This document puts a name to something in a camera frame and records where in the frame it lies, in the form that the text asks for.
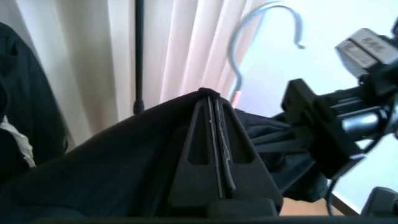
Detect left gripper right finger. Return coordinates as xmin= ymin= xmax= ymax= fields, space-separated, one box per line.
xmin=214 ymin=97 xmax=284 ymax=216

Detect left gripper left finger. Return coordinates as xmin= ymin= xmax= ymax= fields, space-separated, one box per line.
xmin=167 ymin=96 xmax=224 ymax=216

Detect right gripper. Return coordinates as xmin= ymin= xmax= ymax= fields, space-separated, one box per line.
xmin=248 ymin=63 xmax=398 ymax=180

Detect pink clothes hanger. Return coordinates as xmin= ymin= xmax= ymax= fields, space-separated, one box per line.
xmin=228 ymin=1 xmax=307 ymax=107

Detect black garment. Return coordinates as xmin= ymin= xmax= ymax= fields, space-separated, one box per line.
xmin=0 ymin=87 xmax=329 ymax=218

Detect black drawstring shorts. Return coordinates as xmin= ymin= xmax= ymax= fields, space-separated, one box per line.
xmin=0 ymin=21 xmax=68 ymax=184

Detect black clothes rack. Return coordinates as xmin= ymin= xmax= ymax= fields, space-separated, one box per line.
xmin=132 ymin=0 xmax=146 ymax=115

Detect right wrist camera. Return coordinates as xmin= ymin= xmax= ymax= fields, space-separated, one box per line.
xmin=335 ymin=27 xmax=398 ymax=78

